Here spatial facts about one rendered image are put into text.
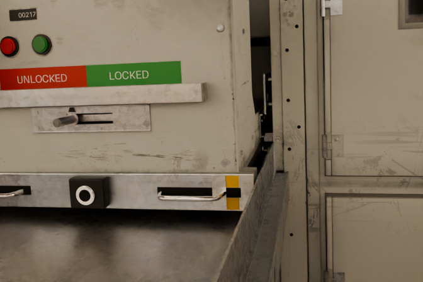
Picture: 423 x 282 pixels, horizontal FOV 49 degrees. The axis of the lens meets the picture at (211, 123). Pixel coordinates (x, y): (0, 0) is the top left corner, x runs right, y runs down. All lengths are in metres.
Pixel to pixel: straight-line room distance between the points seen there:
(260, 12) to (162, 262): 1.19
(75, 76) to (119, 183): 0.19
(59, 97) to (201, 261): 0.34
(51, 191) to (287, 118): 0.52
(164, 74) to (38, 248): 0.32
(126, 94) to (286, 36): 0.44
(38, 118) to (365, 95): 0.65
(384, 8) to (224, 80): 0.44
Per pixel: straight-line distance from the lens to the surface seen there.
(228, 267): 0.46
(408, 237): 1.10
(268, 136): 1.13
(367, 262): 1.11
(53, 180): 0.82
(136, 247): 0.67
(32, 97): 0.79
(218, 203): 0.73
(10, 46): 0.84
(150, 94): 0.70
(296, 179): 1.06
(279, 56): 1.04
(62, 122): 0.75
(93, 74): 0.78
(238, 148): 0.73
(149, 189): 0.76
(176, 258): 0.62
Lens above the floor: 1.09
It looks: 7 degrees down
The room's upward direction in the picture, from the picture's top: 3 degrees counter-clockwise
